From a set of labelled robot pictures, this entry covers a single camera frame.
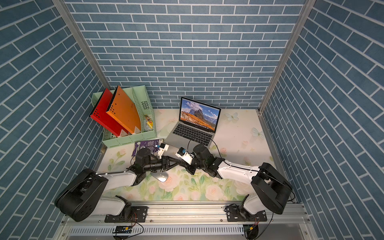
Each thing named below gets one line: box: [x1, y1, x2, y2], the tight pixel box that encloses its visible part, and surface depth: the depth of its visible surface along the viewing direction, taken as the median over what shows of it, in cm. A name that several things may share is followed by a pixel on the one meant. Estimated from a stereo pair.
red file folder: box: [89, 88, 129, 137], surface depth 84 cm
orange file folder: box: [106, 85, 142, 134], surface depth 93 cm
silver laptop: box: [164, 96, 222, 152], surface depth 107 cm
